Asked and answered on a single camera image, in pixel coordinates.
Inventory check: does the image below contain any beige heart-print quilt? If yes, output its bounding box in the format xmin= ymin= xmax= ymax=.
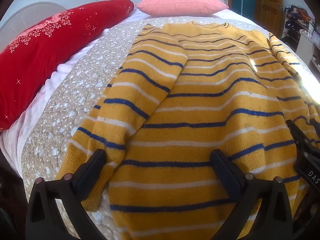
xmin=21 ymin=15 xmax=320 ymax=240

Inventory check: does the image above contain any brown wooden door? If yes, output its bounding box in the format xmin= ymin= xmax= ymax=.
xmin=255 ymin=0 xmax=284 ymax=30

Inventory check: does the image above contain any red floral bolster pillow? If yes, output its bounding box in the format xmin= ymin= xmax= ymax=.
xmin=0 ymin=0 xmax=135 ymax=131

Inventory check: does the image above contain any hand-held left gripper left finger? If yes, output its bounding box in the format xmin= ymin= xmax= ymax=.
xmin=25 ymin=149 xmax=108 ymax=240

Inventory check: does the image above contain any cluttered shelf rack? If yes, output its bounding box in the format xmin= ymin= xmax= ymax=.
xmin=284 ymin=4 xmax=316 ymax=43

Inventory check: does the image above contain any yellow striped sweater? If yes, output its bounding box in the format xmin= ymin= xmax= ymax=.
xmin=55 ymin=21 xmax=320 ymax=240

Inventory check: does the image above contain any pink pillow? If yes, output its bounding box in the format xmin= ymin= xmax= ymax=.
xmin=136 ymin=0 xmax=229 ymax=18

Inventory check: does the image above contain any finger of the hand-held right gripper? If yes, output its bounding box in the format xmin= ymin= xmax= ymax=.
xmin=285 ymin=119 xmax=313 ymax=153
xmin=309 ymin=118 xmax=320 ymax=141

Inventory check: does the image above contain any grey padded headboard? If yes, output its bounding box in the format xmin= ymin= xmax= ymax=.
xmin=0 ymin=2 xmax=67 ymax=43

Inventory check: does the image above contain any pale pink bed sheet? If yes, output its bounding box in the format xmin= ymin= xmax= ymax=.
xmin=0 ymin=7 xmax=255 ymax=178

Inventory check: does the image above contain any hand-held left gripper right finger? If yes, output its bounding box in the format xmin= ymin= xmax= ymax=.
xmin=210 ymin=149 xmax=294 ymax=240

